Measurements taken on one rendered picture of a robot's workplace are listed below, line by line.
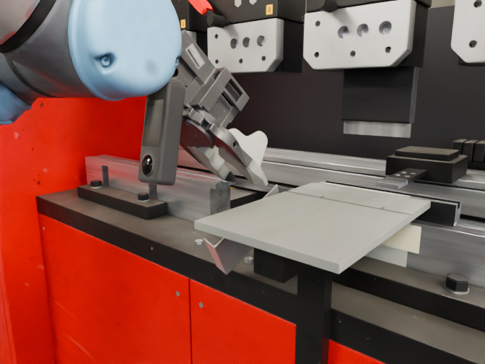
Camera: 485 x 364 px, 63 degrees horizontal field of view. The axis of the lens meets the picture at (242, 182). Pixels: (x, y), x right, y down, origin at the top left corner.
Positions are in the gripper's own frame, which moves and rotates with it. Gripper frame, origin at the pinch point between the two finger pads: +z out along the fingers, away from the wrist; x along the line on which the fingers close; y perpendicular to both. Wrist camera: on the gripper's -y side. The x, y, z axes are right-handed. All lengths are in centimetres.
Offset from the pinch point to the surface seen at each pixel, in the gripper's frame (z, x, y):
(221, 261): 5.5, 1.7, -10.1
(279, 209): 1.4, -7.5, -2.4
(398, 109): 6.0, -13.8, 18.3
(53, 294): 20, 72, -31
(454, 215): 16.4, -21.1, 8.8
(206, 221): -5.6, -5.3, -9.1
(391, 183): 16.8, -10.7, 13.1
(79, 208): 4, 54, -10
